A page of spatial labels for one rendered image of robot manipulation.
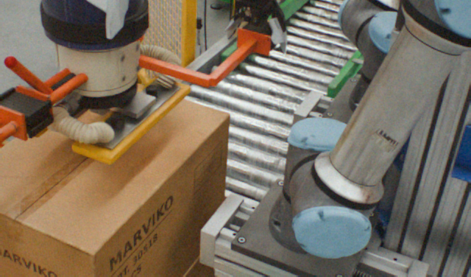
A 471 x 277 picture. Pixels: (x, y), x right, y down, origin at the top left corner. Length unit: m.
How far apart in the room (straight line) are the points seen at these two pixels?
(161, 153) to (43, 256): 0.37
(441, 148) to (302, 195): 0.33
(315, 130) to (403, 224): 0.34
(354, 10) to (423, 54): 0.78
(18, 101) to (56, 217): 0.27
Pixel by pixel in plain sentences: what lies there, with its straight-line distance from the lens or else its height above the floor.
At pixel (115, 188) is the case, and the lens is 1.50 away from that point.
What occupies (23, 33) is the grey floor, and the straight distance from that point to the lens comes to 4.35.
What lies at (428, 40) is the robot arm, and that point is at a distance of 0.89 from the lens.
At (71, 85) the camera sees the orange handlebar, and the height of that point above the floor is 1.19.
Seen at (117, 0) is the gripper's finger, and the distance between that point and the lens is 0.81.
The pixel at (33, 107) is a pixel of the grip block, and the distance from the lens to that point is 1.32.
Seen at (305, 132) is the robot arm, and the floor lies 1.27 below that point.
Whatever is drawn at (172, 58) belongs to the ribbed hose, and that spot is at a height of 1.14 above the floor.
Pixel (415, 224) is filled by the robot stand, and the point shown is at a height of 1.03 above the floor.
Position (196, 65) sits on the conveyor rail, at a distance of 2.69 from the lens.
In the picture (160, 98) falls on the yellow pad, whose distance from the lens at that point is 1.55.
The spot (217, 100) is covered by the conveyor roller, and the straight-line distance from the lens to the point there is 2.58.
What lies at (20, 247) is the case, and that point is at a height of 0.86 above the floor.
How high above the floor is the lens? 1.90
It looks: 34 degrees down
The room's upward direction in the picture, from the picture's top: 4 degrees clockwise
